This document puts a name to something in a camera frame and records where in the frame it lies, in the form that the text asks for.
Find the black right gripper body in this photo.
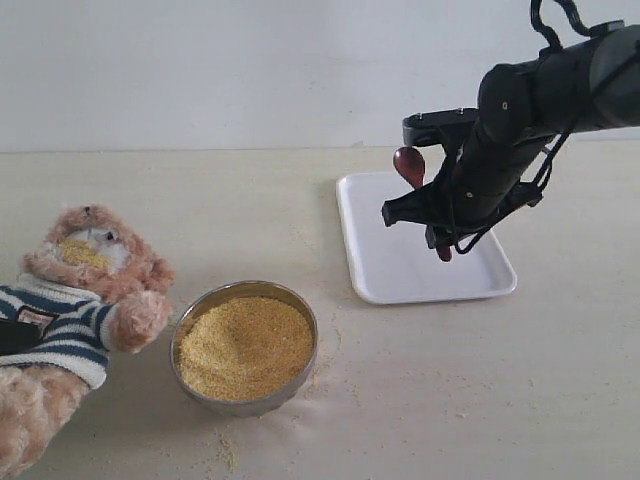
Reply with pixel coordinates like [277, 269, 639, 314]
[429, 119, 551, 236]

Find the dark red wooden spoon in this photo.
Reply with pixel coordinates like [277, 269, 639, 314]
[392, 145, 454, 262]

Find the plush teddy bear striped sweater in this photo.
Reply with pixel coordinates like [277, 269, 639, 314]
[1, 205, 175, 478]

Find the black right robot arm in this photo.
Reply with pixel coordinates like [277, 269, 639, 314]
[381, 22, 639, 253]

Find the white plastic tray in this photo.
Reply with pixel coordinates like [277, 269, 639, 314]
[336, 171, 517, 305]

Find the yellow millet grain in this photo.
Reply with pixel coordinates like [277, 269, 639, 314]
[178, 297, 314, 403]

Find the steel bowl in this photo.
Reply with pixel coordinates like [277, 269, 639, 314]
[170, 280, 318, 418]

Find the black cable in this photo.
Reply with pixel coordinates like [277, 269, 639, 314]
[429, 0, 640, 255]

